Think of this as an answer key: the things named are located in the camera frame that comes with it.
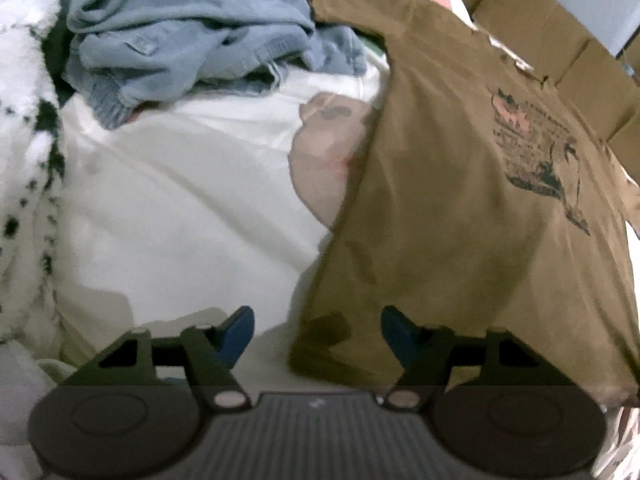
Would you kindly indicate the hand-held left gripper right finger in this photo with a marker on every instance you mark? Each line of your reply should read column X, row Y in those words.
column 400, row 332

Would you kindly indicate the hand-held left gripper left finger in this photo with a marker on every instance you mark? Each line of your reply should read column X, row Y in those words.
column 237, row 332

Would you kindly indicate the brown printed t-shirt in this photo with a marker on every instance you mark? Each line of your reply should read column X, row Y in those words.
column 450, row 210

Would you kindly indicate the cream bear print blanket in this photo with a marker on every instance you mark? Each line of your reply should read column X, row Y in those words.
column 175, row 200

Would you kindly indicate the light blue sweater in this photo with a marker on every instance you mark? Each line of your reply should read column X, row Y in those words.
column 190, row 20

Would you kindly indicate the white black spotted fleece blanket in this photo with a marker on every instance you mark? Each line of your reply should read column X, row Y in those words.
column 25, row 85

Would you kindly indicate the folded brown cardboard sheet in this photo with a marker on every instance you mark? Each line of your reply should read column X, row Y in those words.
column 530, row 15

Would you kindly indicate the grey appliance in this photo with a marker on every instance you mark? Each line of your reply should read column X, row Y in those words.
column 590, row 0

